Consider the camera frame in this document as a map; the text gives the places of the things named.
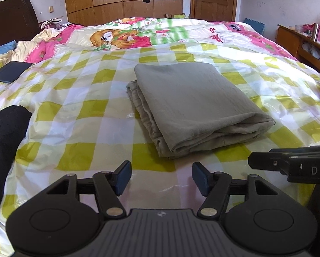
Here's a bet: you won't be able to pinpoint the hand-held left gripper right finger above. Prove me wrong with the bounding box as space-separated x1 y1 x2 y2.
192 162 280 218

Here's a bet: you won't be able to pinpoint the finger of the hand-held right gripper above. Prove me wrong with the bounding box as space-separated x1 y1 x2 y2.
248 152 290 170

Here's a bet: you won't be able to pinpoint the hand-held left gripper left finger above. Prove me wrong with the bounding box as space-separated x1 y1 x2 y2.
46 161 132 218

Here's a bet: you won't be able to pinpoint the grey-green pants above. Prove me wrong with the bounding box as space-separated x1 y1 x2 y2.
126 62 276 160

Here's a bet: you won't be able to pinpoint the wooden desk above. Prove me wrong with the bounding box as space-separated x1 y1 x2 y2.
276 24 320 78

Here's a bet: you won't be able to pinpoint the blue foam mat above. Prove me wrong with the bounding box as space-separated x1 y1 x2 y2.
244 18 265 35

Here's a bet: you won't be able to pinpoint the cartoon printed pink quilt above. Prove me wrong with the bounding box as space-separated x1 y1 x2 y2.
15 17 300 62

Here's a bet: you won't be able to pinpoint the dark flat notebook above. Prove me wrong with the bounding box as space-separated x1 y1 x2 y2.
0 61 33 84

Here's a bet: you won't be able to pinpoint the cream bedding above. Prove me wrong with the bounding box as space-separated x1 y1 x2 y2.
15 28 61 65

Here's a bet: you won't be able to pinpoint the wooden door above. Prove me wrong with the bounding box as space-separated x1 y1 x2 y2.
191 0 238 22

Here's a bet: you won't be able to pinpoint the blue pillow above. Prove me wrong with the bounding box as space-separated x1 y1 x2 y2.
0 41 17 59

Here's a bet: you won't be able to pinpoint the dark wooden headboard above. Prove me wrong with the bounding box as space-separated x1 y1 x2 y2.
0 0 41 51

